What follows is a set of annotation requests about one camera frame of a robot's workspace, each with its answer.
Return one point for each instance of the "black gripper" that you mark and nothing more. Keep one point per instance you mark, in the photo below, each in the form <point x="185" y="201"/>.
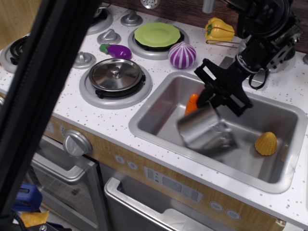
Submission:
<point x="223" y="87"/>

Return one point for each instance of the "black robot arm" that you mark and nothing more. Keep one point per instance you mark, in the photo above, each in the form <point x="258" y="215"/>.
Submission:
<point x="274" y="31"/>

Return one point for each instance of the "silver sink basin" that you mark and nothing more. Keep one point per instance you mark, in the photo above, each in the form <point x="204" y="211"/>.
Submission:
<point x="157" y="119"/>

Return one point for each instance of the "stainless steel pot lid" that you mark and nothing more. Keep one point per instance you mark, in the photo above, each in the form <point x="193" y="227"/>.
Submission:
<point x="115" y="74"/>

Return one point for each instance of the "small steel pot on burner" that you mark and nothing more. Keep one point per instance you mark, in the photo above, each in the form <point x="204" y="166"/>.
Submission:
<point x="99" y="11"/>

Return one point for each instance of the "orange toy carrot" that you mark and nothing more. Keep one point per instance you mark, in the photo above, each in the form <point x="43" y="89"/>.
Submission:
<point x="191" y="104"/>

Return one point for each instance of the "purple striped toy onion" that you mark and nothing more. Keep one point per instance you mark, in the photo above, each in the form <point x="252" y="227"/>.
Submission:
<point x="182" y="55"/>

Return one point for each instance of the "yellow toy bell pepper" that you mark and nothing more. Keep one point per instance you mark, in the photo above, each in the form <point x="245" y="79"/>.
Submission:
<point x="217" y="30"/>

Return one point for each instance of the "yellow toy corn piece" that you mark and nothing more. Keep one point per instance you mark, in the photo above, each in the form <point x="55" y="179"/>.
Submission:
<point x="266" y="144"/>

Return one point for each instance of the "green toy plate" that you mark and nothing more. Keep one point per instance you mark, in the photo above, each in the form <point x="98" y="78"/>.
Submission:
<point x="157" y="35"/>

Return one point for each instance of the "purple toy eggplant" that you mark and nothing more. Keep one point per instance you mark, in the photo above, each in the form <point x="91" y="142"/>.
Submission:
<point x="116" y="51"/>

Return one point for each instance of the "silver slotted spoon head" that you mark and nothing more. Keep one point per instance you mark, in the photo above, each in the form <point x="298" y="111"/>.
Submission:
<point x="150" y="4"/>

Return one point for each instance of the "grey stove knob back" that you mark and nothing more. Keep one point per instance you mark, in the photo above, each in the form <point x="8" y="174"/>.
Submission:
<point x="131" y="19"/>

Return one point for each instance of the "grey stove knob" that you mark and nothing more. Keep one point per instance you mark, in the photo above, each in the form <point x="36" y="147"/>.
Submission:
<point x="84" y="60"/>
<point x="109" y="37"/>
<point x="131" y="19"/>

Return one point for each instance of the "grey stove knob upper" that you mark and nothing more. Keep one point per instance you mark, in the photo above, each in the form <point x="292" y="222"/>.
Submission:
<point x="109" y="37"/>

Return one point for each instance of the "grey stove knob middle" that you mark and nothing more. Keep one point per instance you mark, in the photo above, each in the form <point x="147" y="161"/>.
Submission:
<point x="84" y="60"/>

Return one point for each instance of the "silver oven knob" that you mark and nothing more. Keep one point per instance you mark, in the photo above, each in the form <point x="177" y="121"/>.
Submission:
<point x="75" y="144"/>

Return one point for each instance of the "black coil burner left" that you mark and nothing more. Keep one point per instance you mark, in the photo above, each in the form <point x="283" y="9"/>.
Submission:
<point x="17" y="49"/>

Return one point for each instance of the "blue clamp tool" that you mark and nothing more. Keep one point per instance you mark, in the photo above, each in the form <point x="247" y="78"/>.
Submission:
<point x="28" y="199"/>

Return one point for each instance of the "yellow cloth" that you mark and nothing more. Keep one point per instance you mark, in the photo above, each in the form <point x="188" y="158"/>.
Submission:
<point x="34" y="218"/>

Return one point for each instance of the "dishwasher door with handle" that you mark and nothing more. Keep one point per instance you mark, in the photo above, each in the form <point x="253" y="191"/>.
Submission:
<point x="134" y="206"/>

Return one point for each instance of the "black camera frame bar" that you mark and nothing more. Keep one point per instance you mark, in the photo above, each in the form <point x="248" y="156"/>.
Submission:
<point x="51" y="48"/>

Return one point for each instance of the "oven door with handle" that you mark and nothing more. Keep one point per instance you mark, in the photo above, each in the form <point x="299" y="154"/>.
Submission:
<point x="70" y="186"/>

